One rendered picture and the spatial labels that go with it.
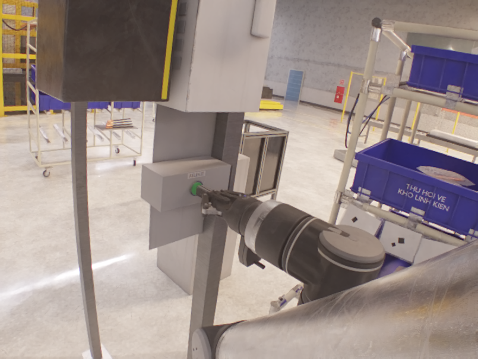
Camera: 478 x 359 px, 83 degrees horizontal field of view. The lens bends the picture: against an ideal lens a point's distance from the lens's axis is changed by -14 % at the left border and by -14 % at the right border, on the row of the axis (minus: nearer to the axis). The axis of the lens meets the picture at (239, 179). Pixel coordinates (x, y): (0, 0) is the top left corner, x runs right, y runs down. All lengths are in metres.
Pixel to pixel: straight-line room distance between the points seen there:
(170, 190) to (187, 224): 0.22
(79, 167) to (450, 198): 1.22
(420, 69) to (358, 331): 0.93
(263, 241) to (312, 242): 0.09
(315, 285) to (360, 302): 0.29
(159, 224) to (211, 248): 0.19
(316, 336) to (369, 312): 0.05
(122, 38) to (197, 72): 0.14
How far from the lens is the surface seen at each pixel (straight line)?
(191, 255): 1.94
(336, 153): 6.61
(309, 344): 0.24
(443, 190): 1.06
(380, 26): 1.09
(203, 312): 1.07
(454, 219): 1.08
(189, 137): 0.76
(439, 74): 1.05
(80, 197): 1.22
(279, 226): 0.51
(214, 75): 0.55
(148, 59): 0.48
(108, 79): 0.46
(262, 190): 3.05
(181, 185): 0.67
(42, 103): 3.87
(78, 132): 1.14
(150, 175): 0.68
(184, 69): 0.53
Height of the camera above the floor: 1.41
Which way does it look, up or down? 19 degrees down
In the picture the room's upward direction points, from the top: 9 degrees clockwise
